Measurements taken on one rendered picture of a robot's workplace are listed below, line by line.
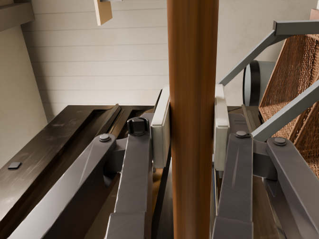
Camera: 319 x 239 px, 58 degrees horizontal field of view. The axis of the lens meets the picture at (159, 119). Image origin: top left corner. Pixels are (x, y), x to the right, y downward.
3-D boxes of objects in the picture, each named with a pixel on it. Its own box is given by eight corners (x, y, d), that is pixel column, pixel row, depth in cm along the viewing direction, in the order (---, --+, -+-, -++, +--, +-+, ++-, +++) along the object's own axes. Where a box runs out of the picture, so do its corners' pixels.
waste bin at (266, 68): (314, 51, 311) (245, 53, 322) (335, 69, 260) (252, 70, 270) (304, 99, 338) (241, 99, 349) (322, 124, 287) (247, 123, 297)
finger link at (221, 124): (215, 126, 16) (229, 126, 15) (213, 83, 22) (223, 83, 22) (214, 171, 17) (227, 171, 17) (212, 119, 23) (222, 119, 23)
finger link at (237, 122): (230, 154, 14) (294, 157, 14) (225, 112, 19) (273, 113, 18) (229, 179, 15) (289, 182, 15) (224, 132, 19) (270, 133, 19)
